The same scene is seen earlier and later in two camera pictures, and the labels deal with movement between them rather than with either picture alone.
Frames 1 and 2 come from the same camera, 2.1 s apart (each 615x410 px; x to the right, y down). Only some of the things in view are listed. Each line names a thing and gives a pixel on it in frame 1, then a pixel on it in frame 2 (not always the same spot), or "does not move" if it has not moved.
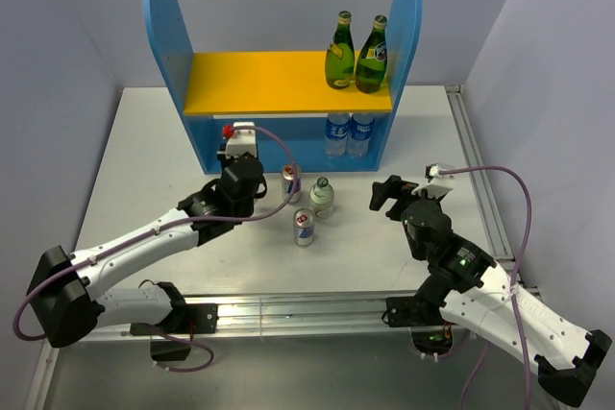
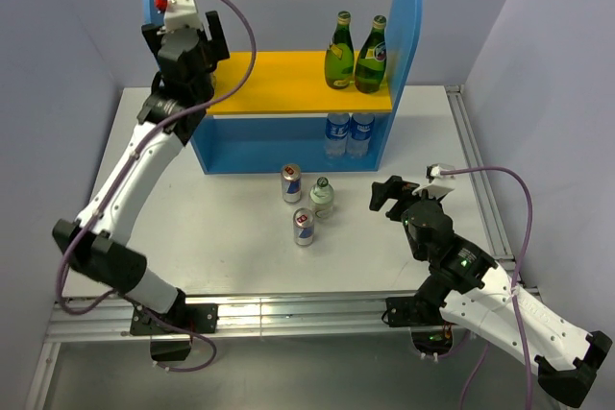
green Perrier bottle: [340, 57] does not move
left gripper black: [229, 160] to [218, 51]
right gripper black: [392, 187] does not move
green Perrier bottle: [372, 60] does not move
